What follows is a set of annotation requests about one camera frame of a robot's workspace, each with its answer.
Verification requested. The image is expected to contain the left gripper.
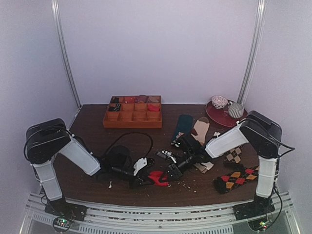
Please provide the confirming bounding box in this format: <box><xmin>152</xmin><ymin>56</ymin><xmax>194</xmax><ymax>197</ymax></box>
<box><xmin>112</xmin><ymin>165</ymin><xmax>155</xmax><ymax>190</ymax></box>

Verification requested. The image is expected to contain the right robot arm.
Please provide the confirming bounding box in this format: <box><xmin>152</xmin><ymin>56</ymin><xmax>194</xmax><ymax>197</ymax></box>
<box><xmin>160</xmin><ymin>111</ymin><xmax>282</xmax><ymax>215</ymax></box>

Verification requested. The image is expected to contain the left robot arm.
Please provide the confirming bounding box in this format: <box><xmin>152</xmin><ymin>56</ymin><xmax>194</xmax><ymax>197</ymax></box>
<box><xmin>23</xmin><ymin>118</ymin><xmax>155</xmax><ymax>216</ymax></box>

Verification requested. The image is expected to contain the white brown sock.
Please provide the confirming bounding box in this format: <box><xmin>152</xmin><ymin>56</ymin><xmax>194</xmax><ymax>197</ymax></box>
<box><xmin>194</xmin><ymin>132</ymin><xmax>221</xmax><ymax>174</ymax></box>

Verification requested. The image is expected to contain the cream striped sock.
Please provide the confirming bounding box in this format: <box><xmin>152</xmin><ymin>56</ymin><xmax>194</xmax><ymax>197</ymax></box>
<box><xmin>191</xmin><ymin>117</ymin><xmax>210</xmax><ymax>145</ymax></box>

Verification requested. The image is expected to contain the green reindeer sock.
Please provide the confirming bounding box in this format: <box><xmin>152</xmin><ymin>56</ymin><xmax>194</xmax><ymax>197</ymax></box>
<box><xmin>171</xmin><ymin>114</ymin><xmax>194</xmax><ymax>145</ymax></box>

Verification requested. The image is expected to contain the black red argyle sock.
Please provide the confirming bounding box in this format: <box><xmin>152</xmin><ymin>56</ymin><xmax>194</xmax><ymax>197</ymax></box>
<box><xmin>213</xmin><ymin>165</ymin><xmax>259</xmax><ymax>195</ymax></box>

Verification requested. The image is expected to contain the wooden divided organizer tray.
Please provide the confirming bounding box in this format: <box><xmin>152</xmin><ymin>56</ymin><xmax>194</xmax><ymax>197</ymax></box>
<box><xmin>103</xmin><ymin>95</ymin><xmax>162</xmax><ymax>129</ymax></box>

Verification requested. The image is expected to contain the brown argyle sock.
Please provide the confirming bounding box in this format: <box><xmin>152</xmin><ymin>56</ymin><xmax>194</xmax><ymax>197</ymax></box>
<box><xmin>223</xmin><ymin>146</ymin><xmax>243</xmax><ymax>165</ymax></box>

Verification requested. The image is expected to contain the rolled red sock in tray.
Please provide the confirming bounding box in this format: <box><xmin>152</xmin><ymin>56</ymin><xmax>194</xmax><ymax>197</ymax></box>
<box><xmin>147</xmin><ymin>103</ymin><xmax>161</xmax><ymax>112</ymax></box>

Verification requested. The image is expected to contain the black white sock in tray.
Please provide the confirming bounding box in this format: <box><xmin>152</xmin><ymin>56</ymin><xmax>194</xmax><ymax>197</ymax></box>
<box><xmin>109</xmin><ymin>103</ymin><xmax>121</xmax><ymax>112</ymax></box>

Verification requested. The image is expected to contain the red plate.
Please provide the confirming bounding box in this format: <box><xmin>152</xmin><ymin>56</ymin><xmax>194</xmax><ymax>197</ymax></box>
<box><xmin>205</xmin><ymin>101</ymin><xmax>247</xmax><ymax>128</ymax></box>

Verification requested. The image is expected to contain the patterned white bowl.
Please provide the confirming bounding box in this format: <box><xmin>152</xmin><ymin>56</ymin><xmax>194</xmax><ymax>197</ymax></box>
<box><xmin>211</xmin><ymin>96</ymin><xmax>228</xmax><ymax>110</ymax></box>

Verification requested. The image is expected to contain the striped grey cup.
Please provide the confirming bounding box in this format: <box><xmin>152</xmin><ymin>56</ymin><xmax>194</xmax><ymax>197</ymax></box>
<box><xmin>228</xmin><ymin>102</ymin><xmax>244</xmax><ymax>119</ymax></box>

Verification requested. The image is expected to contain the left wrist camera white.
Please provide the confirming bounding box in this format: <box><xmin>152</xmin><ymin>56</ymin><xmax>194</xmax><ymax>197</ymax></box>
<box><xmin>133</xmin><ymin>157</ymin><xmax>147</xmax><ymax>176</ymax></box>

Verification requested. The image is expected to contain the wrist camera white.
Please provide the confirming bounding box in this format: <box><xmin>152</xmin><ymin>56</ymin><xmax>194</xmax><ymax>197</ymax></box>
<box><xmin>133</xmin><ymin>157</ymin><xmax>147</xmax><ymax>176</ymax></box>
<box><xmin>156</xmin><ymin>150</ymin><xmax>177</xmax><ymax>163</ymax></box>

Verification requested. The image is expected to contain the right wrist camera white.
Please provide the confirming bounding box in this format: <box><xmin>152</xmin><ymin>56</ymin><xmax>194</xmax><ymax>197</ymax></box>
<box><xmin>156</xmin><ymin>150</ymin><xmax>177</xmax><ymax>163</ymax></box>

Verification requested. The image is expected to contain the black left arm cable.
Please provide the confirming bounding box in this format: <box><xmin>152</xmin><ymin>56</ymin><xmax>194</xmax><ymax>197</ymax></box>
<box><xmin>103</xmin><ymin>132</ymin><xmax>154</xmax><ymax>164</ymax></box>

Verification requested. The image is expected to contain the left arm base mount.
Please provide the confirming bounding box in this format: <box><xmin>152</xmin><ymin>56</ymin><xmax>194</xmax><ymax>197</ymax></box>
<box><xmin>44</xmin><ymin>202</ymin><xmax>87</xmax><ymax>233</ymax></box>

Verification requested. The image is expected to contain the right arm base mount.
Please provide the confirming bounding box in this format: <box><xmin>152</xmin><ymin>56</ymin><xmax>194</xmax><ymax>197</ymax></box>
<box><xmin>233</xmin><ymin>196</ymin><xmax>275</xmax><ymax>232</ymax></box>

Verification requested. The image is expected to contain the aluminium table rail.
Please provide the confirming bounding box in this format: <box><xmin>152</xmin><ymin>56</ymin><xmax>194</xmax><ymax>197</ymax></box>
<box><xmin>20</xmin><ymin>191</ymin><xmax>297</xmax><ymax>234</ymax></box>

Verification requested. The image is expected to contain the right aluminium post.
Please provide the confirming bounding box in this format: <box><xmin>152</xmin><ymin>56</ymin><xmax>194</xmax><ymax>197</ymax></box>
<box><xmin>237</xmin><ymin>0</ymin><xmax>267</xmax><ymax>105</ymax></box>

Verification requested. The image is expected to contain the aluminium post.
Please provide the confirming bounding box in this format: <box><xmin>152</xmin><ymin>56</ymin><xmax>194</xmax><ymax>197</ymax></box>
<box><xmin>51</xmin><ymin>0</ymin><xmax>82</xmax><ymax>109</ymax></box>
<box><xmin>237</xmin><ymin>0</ymin><xmax>267</xmax><ymax>105</ymax></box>

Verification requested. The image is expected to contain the left aluminium post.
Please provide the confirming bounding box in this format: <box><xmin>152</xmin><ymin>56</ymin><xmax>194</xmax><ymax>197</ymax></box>
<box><xmin>51</xmin><ymin>0</ymin><xmax>82</xmax><ymax>109</ymax></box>

